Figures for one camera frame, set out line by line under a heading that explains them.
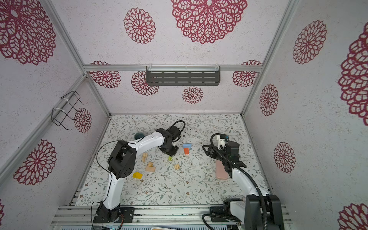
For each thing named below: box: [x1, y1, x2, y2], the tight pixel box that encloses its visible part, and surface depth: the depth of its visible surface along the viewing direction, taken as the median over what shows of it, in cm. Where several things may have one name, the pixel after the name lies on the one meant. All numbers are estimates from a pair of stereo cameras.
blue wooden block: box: [182, 143, 193, 149], surface depth 102 cm
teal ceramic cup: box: [134, 132, 145, 140], surface depth 102 cm
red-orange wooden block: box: [184, 147, 190, 155], surface depth 101 cm
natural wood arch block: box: [145, 161, 156, 173], surface depth 92 cm
